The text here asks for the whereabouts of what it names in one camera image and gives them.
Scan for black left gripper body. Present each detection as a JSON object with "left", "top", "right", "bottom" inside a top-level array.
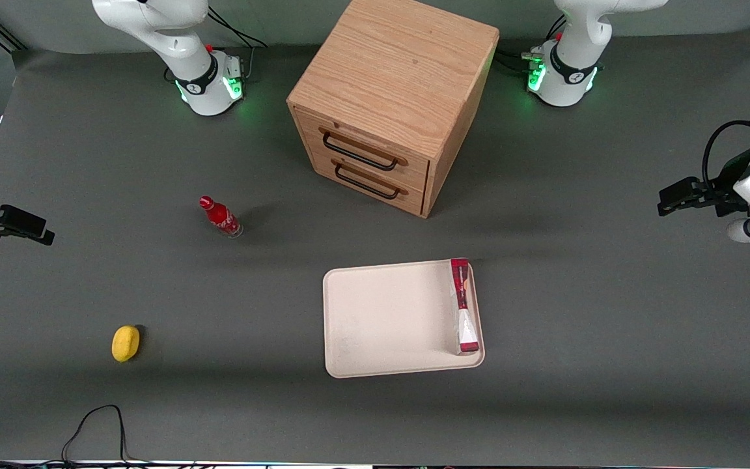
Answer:
[{"left": 710, "top": 147, "right": 750, "bottom": 216}]

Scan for red tartan cookie box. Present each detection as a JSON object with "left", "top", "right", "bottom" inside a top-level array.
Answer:
[{"left": 449, "top": 258, "right": 480, "bottom": 355}]

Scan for beige rectangular tray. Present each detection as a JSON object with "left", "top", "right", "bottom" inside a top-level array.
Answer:
[{"left": 322, "top": 259, "right": 486, "bottom": 379}]

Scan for yellow lemon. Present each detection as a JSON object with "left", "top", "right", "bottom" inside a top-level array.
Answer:
[{"left": 111, "top": 325, "right": 141, "bottom": 363}]

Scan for grey table mat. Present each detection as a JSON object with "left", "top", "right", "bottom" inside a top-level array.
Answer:
[{"left": 0, "top": 23, "right": 750, "bottom": 466}]

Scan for red cola bottle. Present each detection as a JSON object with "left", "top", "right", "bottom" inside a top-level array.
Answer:
[{"left": 199, "top": 195, "right": 244, "bottom": 239}]

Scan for light wooden drawer cabinet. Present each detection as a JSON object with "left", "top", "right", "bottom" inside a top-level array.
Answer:
[{"left": 286, "top": 0, "right": 501, "bottom": 219}]

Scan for wooden drawer front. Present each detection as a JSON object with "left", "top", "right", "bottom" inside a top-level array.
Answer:
[
  {"left": 310, "top": 145, "right": 425, "bottom": 216},
  {"left": 297, "top": 109, "right": 430, "bottom": 193}
]

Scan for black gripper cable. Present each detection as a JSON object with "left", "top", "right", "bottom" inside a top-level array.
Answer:
[{"left": 701, "top": 120, "right": 750, "bottom": 196}]

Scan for black looped cable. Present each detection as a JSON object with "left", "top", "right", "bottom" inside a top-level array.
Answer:
[{"left": 61, "top": 405, "right": 154, "bottom": 467}]

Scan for aluminium frame rail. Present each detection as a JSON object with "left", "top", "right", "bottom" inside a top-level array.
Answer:
[{"left": 0, "top": 8, "right": 28, "bottom": 53}]

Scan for black arm base cables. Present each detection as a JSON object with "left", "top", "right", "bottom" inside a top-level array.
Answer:
[
  {"left": 497, "top": 14, "right": 568, "bottom": 78},
  {"left": 206, "top": 8, "right": 269, "bottom": 80}
]

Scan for black drawer handle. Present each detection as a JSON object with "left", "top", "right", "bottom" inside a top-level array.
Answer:
[
  {"left": 334, "top": 163, "right": 402, "bottom": 200},
  {"left": 322, "top": 131, "right": 400, "bottom": 173}
]

